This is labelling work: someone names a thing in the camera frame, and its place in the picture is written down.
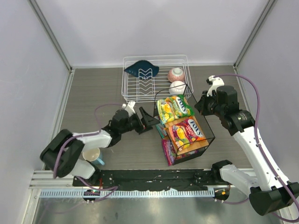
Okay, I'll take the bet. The orange fruits candy bag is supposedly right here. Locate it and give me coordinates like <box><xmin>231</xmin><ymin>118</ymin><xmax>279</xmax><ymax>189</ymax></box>
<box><xmin>167</xmin><ymin>117</ymin><xmax>208</xmax><ymax>154</ymax></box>

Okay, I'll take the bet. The white wire dish rack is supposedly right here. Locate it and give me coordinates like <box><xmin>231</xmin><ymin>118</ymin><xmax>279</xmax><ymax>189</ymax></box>
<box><xmin>121</xmin><ymin>55</ymin><xmax>193</xmax><ymax>103</ymax></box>

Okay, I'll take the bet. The white bowl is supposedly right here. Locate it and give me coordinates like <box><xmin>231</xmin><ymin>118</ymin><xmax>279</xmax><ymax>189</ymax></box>
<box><xmin>169</xmin><ymin>81</ymin><xmax>186</xmax><ymax>95</ymax></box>

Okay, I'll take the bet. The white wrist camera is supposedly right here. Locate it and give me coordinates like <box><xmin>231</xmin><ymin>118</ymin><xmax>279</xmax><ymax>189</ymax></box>
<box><xmin>206</xmin><ymin>76</ymin><xmax>224</xmax><ymax>97</ymax></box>
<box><xmin>121</xmin><ymin>101</ymin><xmax>135</xmax><ymax>117</ymax></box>

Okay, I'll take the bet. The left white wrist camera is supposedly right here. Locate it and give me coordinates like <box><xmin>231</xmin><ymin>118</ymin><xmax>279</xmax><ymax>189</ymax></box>
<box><xmin>121</xmin><ymin>101</ymin><xmax>135</xmax><ymax>117</ymax></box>

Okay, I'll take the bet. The green candy bag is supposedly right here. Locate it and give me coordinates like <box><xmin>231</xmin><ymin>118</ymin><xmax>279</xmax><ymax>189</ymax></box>
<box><xmin>156</xmin><ymin>94</ymin><xmax>194</xmax><ymax>124</ymax></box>

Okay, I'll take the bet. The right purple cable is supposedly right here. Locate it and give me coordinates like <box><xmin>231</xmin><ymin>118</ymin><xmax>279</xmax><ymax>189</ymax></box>
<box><xmin>216</xmin><ymin>73</ymin><xmax>299</xmax><ymax>223</ymax></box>

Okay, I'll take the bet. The purple cable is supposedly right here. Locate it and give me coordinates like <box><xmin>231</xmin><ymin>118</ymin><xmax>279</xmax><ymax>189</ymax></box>
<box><xmin>216</xmin><ymin>73</ymin><xmax>299</xmax><ymax>223</ymax></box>
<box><xmin>52</xmin><ymin>103</ymin><xmax>124</xmax><ymax>203</ymax></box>

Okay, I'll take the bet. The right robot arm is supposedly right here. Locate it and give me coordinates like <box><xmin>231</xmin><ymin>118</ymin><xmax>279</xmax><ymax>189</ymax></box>
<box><xmin>195</xmin><ymin>85</ymin><xmax>299</xmax><ymax>216</ymax></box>

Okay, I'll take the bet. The pink patterned bowl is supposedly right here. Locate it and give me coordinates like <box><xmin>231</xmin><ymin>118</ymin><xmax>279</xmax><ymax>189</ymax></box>
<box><xmin>167</xmin><ymin>67</ymin><xmax>185</xmax><ymax>82</ymax></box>

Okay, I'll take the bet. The white slotted cable duct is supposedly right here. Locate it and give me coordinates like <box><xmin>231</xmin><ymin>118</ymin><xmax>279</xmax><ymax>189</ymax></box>
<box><xmin>70</xmin><ymin>188</ymin><xmax>215</xmax><ymax>198</ymax></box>

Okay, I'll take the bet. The wooden two-tier wire shelf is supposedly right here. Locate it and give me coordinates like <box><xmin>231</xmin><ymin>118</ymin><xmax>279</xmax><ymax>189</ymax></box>
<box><xmin>153</xmin><ymin>81</ymin><xmax>215</xmax><ymax>166</ymax></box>

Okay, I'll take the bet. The teal mint candy bag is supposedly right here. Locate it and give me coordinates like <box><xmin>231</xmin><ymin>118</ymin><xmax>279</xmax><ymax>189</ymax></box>
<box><xmin>156</xmin><ymin>124</ymin><xmax>168</xmax><ymax>139</ymax></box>

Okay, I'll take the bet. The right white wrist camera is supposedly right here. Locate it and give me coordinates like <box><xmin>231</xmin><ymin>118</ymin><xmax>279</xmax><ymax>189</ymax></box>
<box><xmin>206</xmin><ymin>76</ymin><xmax>224</xmax><ymax>97</ymax></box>

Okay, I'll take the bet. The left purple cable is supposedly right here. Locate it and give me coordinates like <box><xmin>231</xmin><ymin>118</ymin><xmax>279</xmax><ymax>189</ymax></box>
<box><xmin>52</xmin><ymin>103</ymin><xmax>124</xmax><ymax>203</ymax></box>

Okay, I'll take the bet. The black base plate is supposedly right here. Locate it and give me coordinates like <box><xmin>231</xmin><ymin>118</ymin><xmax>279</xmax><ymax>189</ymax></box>
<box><xmin>86</xmin><ymin>169</ymin><xmax>229</xmax><ymax>191</ymax></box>

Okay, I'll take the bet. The purple berries candy bag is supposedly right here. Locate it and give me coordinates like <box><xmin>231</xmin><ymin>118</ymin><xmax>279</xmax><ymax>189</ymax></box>
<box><xmin>162</xmin><ymin>139</ymin><xmax>199</xmax><ymax>166</ymax></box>

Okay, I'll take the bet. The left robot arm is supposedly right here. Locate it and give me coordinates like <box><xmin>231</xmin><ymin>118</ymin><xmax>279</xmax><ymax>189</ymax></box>
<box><xmin>40</xmin><ymin>105</ymin><xmax>160</xmax><ymax>180</ymax></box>

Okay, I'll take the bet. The aluminium rail frame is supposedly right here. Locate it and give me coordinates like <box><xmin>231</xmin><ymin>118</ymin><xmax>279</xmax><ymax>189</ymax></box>
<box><xmin>27</xmin><ymin>0</ymin><xmax>299</xmax><ymax>224</ymax></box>

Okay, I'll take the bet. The dark blue leaf plate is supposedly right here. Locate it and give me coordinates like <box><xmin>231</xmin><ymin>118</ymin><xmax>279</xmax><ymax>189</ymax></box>
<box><xmin>124</xmin><ymin>60</ymin><xmax>159</xmax><ymax>80</ymax></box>

